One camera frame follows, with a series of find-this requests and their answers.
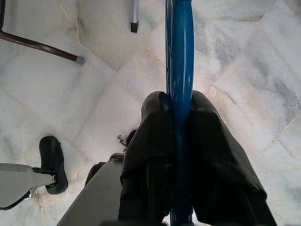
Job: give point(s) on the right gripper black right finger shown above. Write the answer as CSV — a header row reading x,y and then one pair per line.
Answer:
x,y
218,164

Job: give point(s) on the grey robot left leg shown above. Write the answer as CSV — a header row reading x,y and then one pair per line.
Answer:
x,y
16,183

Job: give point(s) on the blue plastic clothes hanger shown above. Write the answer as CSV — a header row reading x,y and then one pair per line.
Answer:
x,y
181,58

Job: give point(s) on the black robot left foot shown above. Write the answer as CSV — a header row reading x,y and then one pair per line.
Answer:
x,y
50,160

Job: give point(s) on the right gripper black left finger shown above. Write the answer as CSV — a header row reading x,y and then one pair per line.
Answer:
x,y
150,153

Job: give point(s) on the marble top folding table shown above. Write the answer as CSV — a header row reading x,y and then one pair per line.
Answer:
x,y
47,48

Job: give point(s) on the silver metal clothes rack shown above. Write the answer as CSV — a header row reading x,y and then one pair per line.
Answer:
x,y
134,14

